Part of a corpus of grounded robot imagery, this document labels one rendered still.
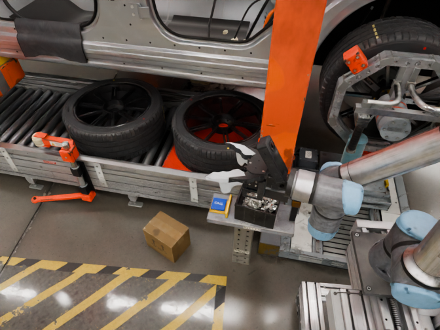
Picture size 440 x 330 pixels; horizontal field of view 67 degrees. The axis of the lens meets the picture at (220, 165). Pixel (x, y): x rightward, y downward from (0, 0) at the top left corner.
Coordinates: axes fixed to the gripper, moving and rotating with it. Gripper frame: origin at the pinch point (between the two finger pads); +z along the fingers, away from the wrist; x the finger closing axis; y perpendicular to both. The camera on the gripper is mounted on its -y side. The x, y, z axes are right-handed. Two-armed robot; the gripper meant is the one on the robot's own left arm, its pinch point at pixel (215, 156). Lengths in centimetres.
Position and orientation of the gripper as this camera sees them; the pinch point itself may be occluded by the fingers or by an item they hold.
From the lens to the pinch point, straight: 83.1
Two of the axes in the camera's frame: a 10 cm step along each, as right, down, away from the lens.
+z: -9.4, -2.4, 2.4
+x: 3.3, -5.8, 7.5
